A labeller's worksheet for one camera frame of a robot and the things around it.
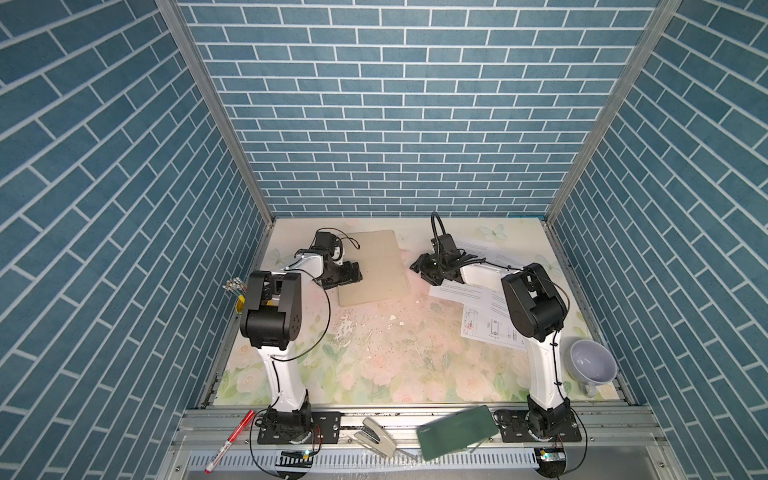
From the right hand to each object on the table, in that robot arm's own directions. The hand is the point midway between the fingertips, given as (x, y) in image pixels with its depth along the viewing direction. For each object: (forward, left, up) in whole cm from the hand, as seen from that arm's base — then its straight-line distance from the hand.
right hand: (411, 267), depth 102 cm
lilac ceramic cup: (-27, -53, -4) cm, 59 cm away
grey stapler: (-50, +6, -1) cm, 50 cm away
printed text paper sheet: (+9, -34, -4) cm, 35 cm away
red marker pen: (-54, +40, -2) cm, 68 cm away
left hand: (-5, +20, -1) cm, 21 cm away
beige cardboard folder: (-2, +10, -3) cm, 10 cm away
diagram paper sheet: (-18, -24, -4) cm, 30 cm away
